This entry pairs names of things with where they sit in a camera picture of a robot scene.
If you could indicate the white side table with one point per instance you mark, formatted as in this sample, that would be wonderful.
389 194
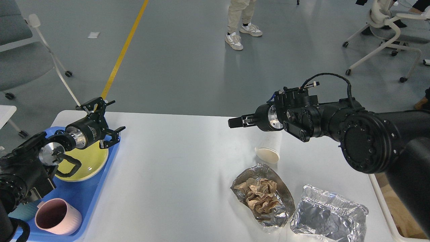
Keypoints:
6 112

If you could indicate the beige plastic bin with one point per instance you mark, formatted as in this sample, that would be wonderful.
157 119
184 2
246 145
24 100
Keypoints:
386 212

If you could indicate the brown paper bag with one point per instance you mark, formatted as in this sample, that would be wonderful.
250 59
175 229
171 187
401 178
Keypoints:
403 220

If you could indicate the blue plastic tray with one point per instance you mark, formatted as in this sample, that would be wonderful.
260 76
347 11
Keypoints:
81 195

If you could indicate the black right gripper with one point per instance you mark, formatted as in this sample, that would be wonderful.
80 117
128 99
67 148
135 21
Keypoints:
265 118

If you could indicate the pink ribbed mug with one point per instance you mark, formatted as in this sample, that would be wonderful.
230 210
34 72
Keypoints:
58 217

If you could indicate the white office chair right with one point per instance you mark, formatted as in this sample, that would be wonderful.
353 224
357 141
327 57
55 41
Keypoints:
381 20

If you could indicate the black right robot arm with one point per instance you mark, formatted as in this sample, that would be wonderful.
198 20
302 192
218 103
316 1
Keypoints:
393 143

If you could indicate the person in khaki trousers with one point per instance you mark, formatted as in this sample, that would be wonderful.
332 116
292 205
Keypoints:
240 10

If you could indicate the foil tray with paper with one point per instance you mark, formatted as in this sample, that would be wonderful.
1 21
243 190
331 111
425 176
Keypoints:
282 212

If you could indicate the crumpled aluminium foil sheet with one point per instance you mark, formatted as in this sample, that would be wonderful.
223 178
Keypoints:
330 215

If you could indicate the teal yellow mug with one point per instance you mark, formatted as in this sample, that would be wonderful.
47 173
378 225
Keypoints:
25 212

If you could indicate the grey office chair left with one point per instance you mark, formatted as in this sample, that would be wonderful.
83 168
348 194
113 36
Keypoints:
25 63

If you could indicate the crumpled brown paper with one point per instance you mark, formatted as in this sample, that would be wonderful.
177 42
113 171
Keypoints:
259 194

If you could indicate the white paper cup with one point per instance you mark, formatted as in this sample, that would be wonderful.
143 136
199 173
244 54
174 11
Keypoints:
269 148

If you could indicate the person in white shirt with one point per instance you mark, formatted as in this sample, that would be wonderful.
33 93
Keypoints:
418 8

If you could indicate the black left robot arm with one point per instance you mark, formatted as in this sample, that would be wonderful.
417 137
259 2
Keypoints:
27 172

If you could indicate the yellow plastic plate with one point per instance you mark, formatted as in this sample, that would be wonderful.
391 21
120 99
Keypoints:
92 158

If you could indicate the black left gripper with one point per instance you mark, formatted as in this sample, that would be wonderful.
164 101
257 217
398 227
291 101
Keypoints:
94 128

